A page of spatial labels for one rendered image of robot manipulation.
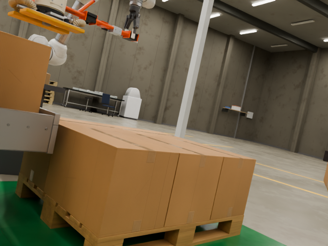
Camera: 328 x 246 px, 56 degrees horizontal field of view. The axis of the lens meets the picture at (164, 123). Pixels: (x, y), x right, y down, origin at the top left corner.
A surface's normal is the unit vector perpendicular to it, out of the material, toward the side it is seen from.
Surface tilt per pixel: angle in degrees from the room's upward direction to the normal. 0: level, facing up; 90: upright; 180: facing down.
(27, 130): 90
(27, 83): 90
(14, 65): 90
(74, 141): 90
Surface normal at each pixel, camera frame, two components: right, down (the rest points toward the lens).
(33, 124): 0.68, 0.17
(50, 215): -0.71, -0.12
